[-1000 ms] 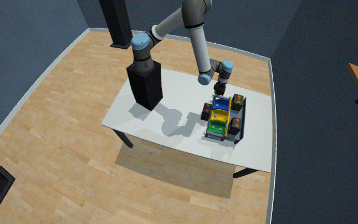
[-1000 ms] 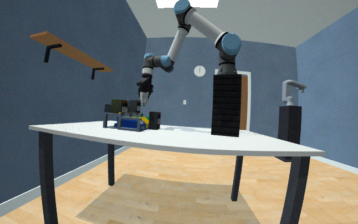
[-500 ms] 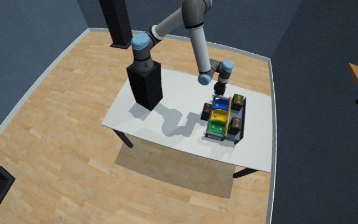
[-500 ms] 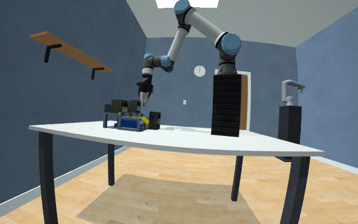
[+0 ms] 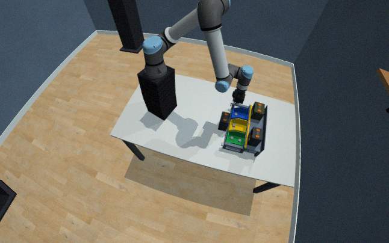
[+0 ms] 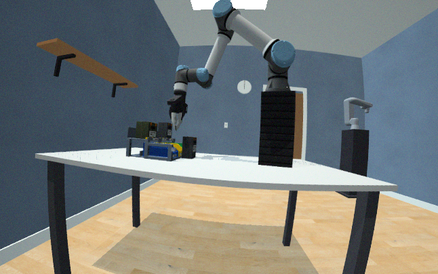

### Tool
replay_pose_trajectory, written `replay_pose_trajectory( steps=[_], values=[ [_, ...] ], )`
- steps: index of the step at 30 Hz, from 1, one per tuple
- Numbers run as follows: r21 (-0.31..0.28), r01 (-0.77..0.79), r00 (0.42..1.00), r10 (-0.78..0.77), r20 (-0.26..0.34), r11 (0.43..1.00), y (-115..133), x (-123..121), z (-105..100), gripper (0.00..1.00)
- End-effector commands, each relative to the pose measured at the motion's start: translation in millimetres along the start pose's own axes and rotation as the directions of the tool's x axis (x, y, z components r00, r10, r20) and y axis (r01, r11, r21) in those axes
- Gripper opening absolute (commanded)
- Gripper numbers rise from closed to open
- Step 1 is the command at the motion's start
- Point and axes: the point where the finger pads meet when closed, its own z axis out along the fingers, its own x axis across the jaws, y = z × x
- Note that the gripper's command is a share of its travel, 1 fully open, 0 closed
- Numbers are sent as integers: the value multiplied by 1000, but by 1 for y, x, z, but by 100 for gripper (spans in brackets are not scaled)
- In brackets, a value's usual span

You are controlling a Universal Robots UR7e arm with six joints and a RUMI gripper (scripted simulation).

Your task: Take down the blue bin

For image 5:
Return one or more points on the yellow open bin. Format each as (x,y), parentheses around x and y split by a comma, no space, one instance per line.
(240,125)

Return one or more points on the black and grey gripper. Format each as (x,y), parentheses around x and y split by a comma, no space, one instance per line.
(238,98)

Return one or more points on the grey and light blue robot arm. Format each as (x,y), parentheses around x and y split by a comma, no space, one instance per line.
(208,16)

